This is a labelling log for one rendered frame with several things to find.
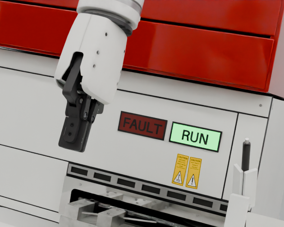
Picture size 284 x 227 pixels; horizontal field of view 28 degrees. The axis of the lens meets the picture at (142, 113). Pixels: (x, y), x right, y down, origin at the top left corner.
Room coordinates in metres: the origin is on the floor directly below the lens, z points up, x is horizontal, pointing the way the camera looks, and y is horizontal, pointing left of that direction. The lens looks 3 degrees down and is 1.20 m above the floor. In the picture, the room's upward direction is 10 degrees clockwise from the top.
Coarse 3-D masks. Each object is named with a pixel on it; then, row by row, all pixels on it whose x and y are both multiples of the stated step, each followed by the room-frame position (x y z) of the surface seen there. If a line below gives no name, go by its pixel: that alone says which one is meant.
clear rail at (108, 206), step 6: (84, 198) 1.34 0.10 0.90; (102, 204) 1.32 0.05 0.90; (108, 204) 1.32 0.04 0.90; (126, 210) 1.30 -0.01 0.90; (132, 210) 1.30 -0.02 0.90; (132, 216) 1.29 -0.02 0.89; (138, 216) 1.28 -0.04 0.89; (144, 216) 1.28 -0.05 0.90; (150, 216) 1.28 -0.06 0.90; (156, 222) 1.27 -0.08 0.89; (162, 222) 1.26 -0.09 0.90; (168, 222) 1.26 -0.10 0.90; (174, 222) 1.26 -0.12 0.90
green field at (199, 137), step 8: (176, 128) 1.28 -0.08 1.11; (184, 128) 1.28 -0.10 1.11; (192, 128) 1.27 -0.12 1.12; (176, 136) 1.28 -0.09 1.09; (184, 136) 1.28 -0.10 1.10; (192, 136) 1.27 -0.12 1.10; (200, 136) 1.26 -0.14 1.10; (208, 136) 1.26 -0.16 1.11; (216, 136) 1.25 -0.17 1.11; (192, 144) 1.27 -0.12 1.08; (200, 144) 1.26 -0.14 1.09; (208, 144) 1.26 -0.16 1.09; (216, 144) 1.25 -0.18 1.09
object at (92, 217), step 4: (60, 216) 1.22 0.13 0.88; (88, 216) 1.26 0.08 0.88; (92, 216) 1.27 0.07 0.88; (96, 216) 1.27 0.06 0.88; (60, 220) 1.22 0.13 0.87; (64, 220) 1.22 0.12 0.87; (68, 220) 1.22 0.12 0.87; (72, 220) 1.21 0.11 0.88; (76, 220) 1.21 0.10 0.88; (80, 220) 1.21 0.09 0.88; (84, 220) 1.22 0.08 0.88; (88, 220) 1.22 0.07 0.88; (92, 220) 1.23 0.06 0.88; (96, 220) 1.24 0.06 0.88; (60, 224) 1.22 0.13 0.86; (64, 224) 1.22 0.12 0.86; (68, 224) 1.21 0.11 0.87; (72, 224) 1.21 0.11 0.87; (76, 224) 1.21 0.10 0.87; (80, 224) 1.20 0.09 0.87; (84, 224) 1.20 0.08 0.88; (88, 224) 1.20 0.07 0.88; (92, 224) 1.20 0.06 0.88; (124, 224) 1.25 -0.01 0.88
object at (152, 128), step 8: (128, 120) 1.33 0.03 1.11; (136, 120) 1.32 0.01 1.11; (144, 120) 1.31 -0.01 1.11; (152, 120) 1.31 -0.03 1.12; (120, 128) 1.33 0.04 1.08; (128, 128) 1.33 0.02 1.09; (136, 128) 1.32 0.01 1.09; (144, 128) 1.31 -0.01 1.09; (152, 128) 1.30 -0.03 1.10; (160, 128) 1.30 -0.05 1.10; (160, 136) 1.30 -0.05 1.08
